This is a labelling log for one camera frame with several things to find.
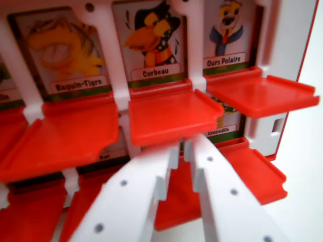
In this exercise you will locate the red flap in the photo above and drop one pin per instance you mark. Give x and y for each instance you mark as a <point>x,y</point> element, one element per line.
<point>181,199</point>
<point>65,133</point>
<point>260,95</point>
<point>255,171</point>
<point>171,116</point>

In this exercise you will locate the red flap below Crocodile card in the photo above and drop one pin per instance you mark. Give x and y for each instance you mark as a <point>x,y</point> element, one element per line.
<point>255,171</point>

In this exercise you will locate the red flap below Rat card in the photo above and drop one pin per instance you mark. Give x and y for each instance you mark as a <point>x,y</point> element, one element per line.
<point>181,199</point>

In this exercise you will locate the red flap below Requin-Tigre card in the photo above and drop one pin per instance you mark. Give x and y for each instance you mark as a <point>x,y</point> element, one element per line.
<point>65,133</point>

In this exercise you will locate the red flap below Ours Polaire card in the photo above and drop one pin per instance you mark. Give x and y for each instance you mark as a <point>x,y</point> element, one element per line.
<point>260,95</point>

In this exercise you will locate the Rat picture card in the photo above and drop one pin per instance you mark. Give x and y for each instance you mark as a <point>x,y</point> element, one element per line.
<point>113,153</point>

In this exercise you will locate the Crocodile picture card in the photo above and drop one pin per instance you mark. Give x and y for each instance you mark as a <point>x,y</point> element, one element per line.
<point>227,123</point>

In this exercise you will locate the Requin-Tigre picture card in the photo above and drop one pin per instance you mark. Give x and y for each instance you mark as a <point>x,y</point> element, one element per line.
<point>63,55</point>

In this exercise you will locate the Corbeau picture card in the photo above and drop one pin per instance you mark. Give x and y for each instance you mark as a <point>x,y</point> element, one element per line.
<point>151,43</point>

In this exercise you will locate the Ours Polaire picture card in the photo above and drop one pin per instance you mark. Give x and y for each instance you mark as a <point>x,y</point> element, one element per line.
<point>227,32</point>

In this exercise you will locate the red and white game board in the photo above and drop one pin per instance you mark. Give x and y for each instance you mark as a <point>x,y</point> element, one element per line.
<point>290,37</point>

